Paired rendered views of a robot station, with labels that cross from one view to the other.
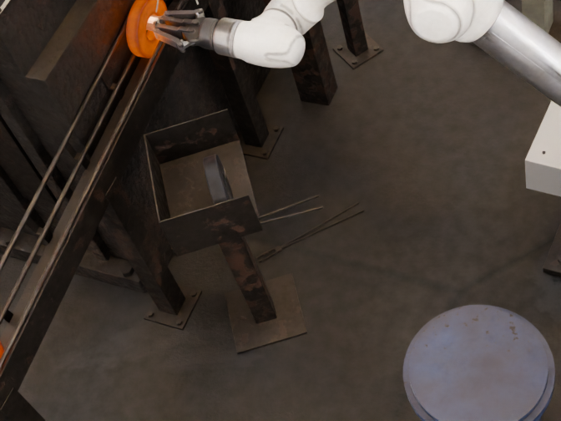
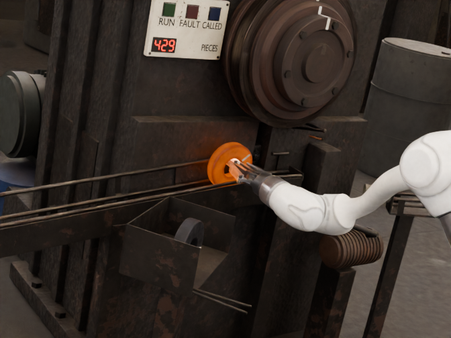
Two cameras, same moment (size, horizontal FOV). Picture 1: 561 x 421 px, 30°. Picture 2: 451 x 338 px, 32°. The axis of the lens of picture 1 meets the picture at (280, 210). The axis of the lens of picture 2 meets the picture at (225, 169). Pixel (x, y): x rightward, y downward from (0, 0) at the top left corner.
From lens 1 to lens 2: 1.07 m
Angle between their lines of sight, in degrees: 36
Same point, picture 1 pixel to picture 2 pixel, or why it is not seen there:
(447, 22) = (428, 165)
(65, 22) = (182, 117)
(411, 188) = not seen: outside the picture
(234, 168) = (208, 261)
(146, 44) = (219, 172)
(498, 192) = not seen: outside the picture
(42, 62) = (148, 117)
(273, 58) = (292, 210)
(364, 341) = not seen: outside the picture
